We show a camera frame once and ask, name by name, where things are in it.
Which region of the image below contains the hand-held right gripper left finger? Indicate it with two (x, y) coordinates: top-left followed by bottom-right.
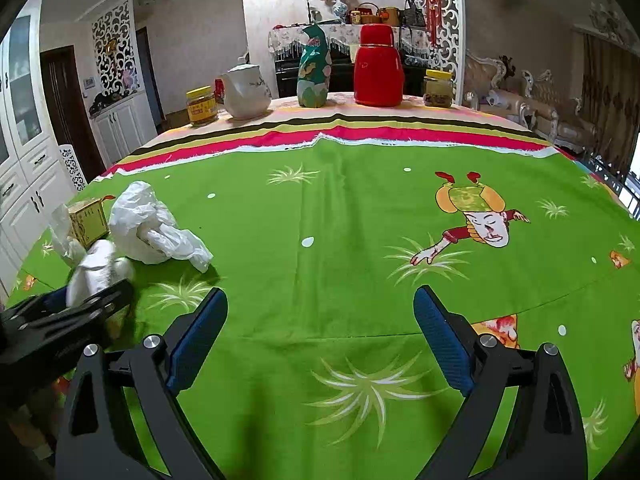
(55, 287), (231, 480)

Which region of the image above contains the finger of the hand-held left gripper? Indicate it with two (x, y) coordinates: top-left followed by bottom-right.
(0, 287), (71, 323)
(15, 278), (136, 348)

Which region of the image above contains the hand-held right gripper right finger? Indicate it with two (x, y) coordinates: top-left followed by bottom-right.
(412, 285), (588, 480)

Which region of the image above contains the white tissue paper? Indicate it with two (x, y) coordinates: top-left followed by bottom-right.
(47, 204), (88, 266)

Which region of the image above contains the small yellow cardboard box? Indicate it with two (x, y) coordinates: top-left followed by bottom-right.
(67, 197), (110, 251)

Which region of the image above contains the crumpled white plastic bag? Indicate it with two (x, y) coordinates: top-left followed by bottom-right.
(107, 181), (215, 273)

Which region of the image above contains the white glass-door cabinet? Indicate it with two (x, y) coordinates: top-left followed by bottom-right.
(0, 0), (83, 301)

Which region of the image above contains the green printed tablecloth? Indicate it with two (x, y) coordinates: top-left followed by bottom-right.
(0, 91), (640, 480)

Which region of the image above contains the white shoe cabinet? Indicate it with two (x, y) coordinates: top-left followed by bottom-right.
(90, 92), (158, 163)

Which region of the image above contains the dark wooden door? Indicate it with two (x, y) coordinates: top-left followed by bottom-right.
(40, 45), (106, 181)

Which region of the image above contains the yellow label jar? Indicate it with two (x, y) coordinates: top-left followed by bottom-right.
(186, 86), (219, 127)

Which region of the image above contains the glass jar with yellow lid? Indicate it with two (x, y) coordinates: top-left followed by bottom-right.
(423, 69), (454, 107)

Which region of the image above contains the cream carved sofa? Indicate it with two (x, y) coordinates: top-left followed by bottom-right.
(462, 50), (598, 153)

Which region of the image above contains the white ceramic jug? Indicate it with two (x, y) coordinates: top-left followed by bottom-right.
(220, 62), (273, 121)

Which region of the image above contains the white lattice screen panel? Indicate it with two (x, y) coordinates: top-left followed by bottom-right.
(91, 0), (138, 96)

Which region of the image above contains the red thermos flask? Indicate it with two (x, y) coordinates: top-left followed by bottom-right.
(353, 24), (406, 107)

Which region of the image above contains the black piano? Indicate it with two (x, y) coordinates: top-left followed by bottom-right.
(274, 57), (426, 98)

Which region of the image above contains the brown curtain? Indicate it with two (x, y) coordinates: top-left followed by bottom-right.
(575, 30), (640, 176)

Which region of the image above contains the green snack bag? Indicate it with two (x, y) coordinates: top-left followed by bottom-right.
(296, 24), (333, 109)

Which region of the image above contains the lace piano cover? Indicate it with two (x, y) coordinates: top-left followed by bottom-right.
(267, 22), (433, 58)

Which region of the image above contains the white lattice partition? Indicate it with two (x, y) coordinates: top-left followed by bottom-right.
(407, 0), (466, 81)

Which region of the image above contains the black handbag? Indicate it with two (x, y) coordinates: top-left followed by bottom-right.
(402, 0), (426, 28)

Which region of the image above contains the wicker basket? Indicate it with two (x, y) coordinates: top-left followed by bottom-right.
(350, 2), (381, 26)

